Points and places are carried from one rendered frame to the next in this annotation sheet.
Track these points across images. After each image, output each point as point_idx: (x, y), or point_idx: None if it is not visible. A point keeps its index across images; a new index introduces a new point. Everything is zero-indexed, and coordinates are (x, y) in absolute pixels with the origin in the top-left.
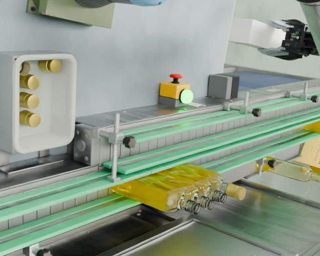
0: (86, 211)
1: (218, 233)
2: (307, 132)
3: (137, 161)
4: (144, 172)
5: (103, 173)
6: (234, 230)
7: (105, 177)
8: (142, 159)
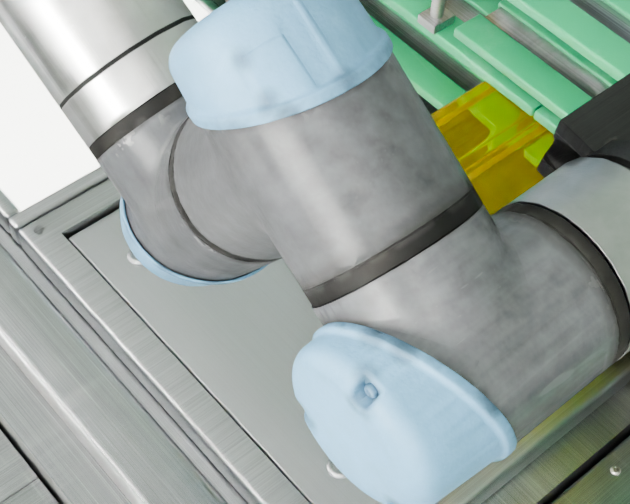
0: (417, 39)
1: None
2: None
3: (556, 66)
4: (515, 92)
5: (486, 8)
6: (509, 456)
7: (467, 13)
8: (585, 80)
